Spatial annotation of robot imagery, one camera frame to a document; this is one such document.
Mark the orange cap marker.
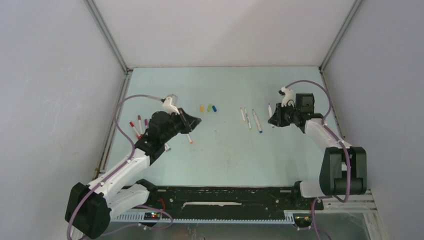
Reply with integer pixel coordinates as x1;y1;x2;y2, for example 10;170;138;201
186;133;193;144

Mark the light green pen cap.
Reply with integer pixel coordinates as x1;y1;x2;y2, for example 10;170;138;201
207;103;213;112

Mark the red pen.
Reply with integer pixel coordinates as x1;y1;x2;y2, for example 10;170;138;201
129;121;141;139

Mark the large blue marker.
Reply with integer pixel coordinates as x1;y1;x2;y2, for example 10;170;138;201
252;109;263;134

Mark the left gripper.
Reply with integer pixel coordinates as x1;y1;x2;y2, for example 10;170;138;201
160;108;201;144

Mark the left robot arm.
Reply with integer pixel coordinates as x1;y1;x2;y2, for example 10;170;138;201
65;108;202;239

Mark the maroon pen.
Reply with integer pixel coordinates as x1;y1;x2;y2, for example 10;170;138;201
137;115;144;135

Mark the left controller board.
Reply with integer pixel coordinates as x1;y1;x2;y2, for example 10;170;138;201
143;212;162;221

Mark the right controller board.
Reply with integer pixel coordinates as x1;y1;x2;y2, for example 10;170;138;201
294;216;312;224

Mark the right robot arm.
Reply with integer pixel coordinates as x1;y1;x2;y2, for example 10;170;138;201
268;88;368;209

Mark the green cap marker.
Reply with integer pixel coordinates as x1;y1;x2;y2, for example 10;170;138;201
164;143;171;152

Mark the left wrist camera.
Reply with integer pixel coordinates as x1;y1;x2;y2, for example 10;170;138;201
162;94;180;115

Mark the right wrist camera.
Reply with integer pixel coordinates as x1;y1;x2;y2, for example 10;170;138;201
279;87;296;107

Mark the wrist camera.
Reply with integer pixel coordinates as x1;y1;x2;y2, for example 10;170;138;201
162;94;180;115
279;87;296;107

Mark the white cable duct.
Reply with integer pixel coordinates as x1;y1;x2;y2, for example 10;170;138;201
110;211;295;224

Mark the controller board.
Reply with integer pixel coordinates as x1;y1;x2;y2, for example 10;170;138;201
143;212;162;221
294;216;312;224

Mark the yellow pen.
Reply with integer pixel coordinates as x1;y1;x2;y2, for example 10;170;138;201
240;107;247;123

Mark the light green pen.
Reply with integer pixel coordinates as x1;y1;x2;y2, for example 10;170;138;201
244;108;252;130

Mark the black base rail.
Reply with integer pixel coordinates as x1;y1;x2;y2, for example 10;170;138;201
145;186;324;220

